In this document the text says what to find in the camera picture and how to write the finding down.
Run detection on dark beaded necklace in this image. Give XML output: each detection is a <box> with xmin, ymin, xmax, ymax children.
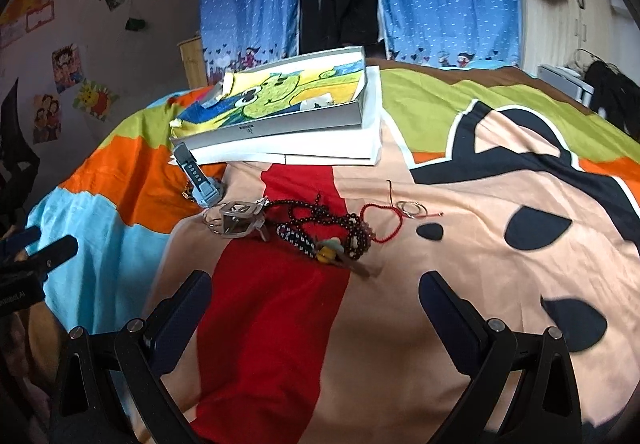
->
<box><xmin>264</xmin><ymin>193</ymin><xmax>377</xmax><ymax>261</ymax></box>

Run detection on yellow cartoon wall drawing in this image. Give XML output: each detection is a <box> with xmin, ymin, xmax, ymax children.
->
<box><xmin>73</xmin><ymin>80</ymin><xmax>119</xmax><ymax>121</ymax></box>

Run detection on black clothes pile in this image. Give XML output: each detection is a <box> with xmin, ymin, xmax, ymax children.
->
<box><xmin>584</xmin><ymin>60</ymin><xmax>640</xmax><ymax>141</ymax></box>

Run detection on blue grey wristwatch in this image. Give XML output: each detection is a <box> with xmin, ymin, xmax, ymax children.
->
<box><xmin>172</xmin><ymin>143</ymin><xmax>224</xmax><ymax>209</ymax></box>

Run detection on family cartoon wall drawing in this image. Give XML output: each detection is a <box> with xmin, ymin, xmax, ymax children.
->
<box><xmin>32</xmin><ymin>94</ymin><xmax>62</xmax><ymax>144</ymax></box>

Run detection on small black wall pouch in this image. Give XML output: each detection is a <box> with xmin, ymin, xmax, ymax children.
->
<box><xmin>125</xmin><ymin>0</ymin><xmax>146</xmax><ymax>32</ymax></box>

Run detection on red string bracelet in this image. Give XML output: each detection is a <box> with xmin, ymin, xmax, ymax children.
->
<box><xmin>359</xmin><ymin>202</ymin><xmax>405</xmax><ymax>245</ymax></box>

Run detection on anime wall poster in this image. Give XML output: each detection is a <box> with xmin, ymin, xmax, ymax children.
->
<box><xmin>51</xmin><ymin>44</ymin><xmax>85</xmax><ymax>92</ymax></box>

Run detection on white bedside box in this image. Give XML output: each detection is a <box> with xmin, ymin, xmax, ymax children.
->
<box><xmin>537</xmin><ymin>64</ymin><xmax>594</xmax><ymax>108</ymax></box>

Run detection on white flat box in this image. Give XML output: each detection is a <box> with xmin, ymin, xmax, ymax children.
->
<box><xmin>190</xmin><ymin>66</ymin><xmax>383</xmax><ymax>165</ymax></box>

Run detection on colourful cartoon bed cover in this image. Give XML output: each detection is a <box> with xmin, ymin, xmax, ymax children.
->
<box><xmin>28</xmin><ymin>61</ymin><xmax>639</xmax><ymax>443</ymax></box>

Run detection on grey tray with frog drawing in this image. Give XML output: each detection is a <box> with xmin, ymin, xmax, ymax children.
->
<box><xmin>169</xmin><ymin>46</ymin><xmax>367</xmax><ymax>150</ymax></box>

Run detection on yellow bead charm pendant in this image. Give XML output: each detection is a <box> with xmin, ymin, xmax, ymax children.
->
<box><xmin>316</xmin><ymin>238</ymin><xmax>380</xmax><ymax>278</ymax></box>

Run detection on certificates on wall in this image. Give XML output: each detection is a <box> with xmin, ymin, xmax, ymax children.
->
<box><xmin>1</xmin><ymin>0</ymin><xmax>55</xmax><ymax>48</ymax></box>

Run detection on small wooden cabinet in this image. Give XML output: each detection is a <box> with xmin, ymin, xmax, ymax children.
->
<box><xmin>178</xmin><ymin>35</ymin><xmax>208</xmax><ymax>89</ymax></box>

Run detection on black chair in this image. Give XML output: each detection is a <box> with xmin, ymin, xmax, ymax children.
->
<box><xmin>1</xmin><ymin>78</ymin><xmax>40</xmax><ymax>235</ymax></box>

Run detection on beige wardrobe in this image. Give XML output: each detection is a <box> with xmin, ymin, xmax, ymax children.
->
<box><xmin>521</xmin><ymin>0</ymin><xmax>613</xmax><ymax>75</ymax></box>

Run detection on black white striped hair clip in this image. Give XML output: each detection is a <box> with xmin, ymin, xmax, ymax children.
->
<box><xmin>276</xmin><ymin>224</ymin><xmax>317</xmax><ymax>259</ymax></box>

